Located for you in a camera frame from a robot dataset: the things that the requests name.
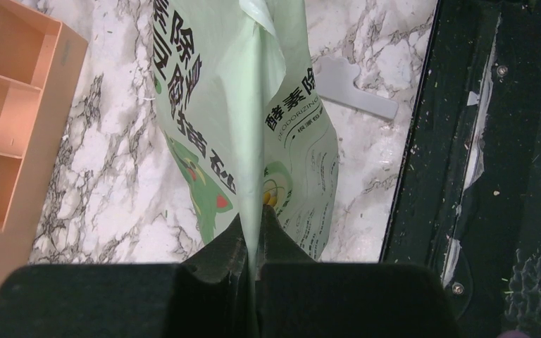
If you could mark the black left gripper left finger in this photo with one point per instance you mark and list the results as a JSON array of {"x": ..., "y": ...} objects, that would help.
[{"x": 201, "y": 297}]

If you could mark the green litter bag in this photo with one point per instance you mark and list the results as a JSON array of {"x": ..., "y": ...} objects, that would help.
[{"x": 237, "y": 103}]

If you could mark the orange plastic file organizer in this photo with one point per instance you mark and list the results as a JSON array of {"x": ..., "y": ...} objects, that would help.
[{"x": 40, "y": 63}]

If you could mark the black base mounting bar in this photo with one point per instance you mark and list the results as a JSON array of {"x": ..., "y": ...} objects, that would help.
[{"x": 467, "y": 204}]

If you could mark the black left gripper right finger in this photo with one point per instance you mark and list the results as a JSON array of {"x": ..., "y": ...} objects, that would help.
[{"x": 299, "y": 297}]

